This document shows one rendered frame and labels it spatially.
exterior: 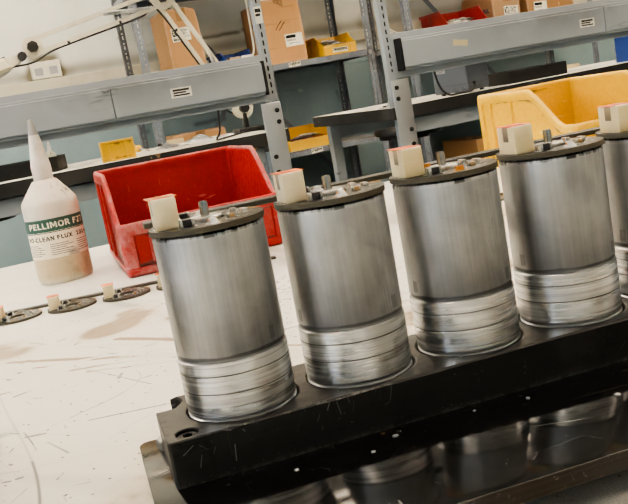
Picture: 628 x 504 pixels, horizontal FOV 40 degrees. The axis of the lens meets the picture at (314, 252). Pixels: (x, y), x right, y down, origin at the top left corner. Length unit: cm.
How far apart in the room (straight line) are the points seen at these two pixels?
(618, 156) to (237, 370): 11
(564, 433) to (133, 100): 240
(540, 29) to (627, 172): 288
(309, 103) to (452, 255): 477
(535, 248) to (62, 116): 234
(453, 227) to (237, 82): 243
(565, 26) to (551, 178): 296
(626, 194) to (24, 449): 18
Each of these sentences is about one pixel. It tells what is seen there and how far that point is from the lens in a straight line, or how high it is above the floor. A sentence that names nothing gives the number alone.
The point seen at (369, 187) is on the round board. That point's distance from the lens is 19.
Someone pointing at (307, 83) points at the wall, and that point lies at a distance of 496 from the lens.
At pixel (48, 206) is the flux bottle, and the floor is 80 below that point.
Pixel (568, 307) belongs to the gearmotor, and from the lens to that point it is 21.
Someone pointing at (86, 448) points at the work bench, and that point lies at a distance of 26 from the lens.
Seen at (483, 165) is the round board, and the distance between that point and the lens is 20.
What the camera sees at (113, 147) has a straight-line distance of 262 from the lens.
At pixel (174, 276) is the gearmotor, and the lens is 18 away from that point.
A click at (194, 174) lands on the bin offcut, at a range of 63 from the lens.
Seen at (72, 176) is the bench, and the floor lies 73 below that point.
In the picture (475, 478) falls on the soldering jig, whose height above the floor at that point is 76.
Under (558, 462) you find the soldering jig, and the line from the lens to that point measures 17.
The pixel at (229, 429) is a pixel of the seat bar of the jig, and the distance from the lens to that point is 18.
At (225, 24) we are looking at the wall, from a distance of 486.
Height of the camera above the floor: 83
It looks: 10 degrees down
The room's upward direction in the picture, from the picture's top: 10 degrees counter-clockwise
